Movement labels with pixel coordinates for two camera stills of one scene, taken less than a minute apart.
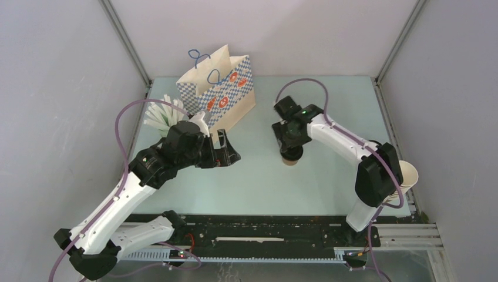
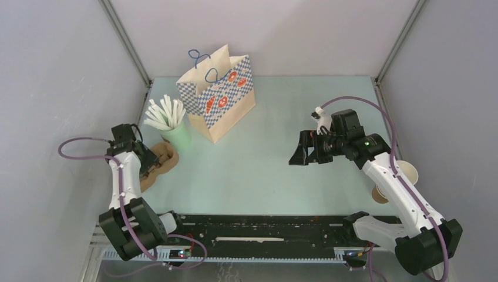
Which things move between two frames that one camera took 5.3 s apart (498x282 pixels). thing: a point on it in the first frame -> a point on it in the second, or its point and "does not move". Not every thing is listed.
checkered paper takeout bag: [221, 87] does not move
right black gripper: [280, 128] -> [309, 138]
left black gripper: [225, 155] -> [151, 159]
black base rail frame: [215, 238] does not move
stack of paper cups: [410, 177] does not move
